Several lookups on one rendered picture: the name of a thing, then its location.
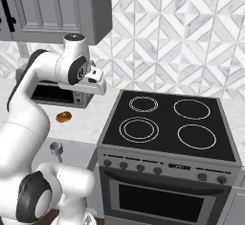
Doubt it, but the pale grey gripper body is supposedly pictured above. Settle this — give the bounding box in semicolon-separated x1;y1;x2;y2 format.
58;76;108;97

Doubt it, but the pale grey open drawer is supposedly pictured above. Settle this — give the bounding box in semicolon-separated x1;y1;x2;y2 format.
31;137;99;171

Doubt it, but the silver measuring cup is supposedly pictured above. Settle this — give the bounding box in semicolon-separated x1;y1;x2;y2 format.
49;141;64;164

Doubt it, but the brown glazed doughnut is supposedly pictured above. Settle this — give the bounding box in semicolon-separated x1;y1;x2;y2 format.
55;110;73;124

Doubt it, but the silver stove with black hob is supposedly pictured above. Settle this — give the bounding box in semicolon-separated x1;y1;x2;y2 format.
96;88;244;225

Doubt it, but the oven door with dark window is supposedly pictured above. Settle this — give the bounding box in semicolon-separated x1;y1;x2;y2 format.
99;166;234;225

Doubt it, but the grey base cabinet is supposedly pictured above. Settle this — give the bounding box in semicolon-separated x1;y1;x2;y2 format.
219;172;245;225

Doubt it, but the grey wall cupboard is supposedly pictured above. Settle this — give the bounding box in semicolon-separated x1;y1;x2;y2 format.
0;0;113;46

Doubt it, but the dark oven door handle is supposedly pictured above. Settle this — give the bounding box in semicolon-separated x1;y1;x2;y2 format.
103;169;226;196

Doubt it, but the black cupboard handle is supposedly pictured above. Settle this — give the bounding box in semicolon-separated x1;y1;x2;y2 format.
0;0;17;34

